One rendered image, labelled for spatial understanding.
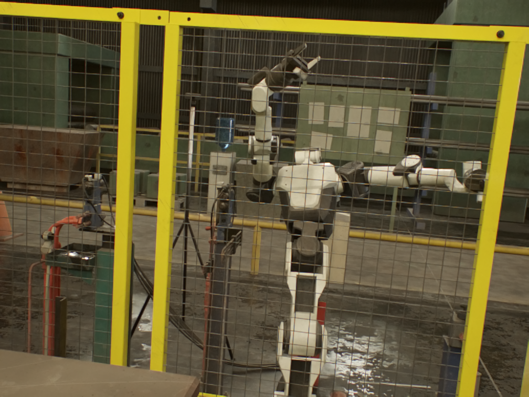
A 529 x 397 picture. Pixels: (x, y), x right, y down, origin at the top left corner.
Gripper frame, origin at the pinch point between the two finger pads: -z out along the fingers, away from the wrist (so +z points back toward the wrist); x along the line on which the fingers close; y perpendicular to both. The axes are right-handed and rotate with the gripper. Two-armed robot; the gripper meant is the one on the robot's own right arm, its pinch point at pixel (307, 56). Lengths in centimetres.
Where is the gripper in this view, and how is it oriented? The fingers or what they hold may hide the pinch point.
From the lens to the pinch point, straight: 220.6
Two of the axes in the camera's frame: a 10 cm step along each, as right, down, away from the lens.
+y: -0.2, -7.9, 6.1
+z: -7.2, 4.4, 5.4
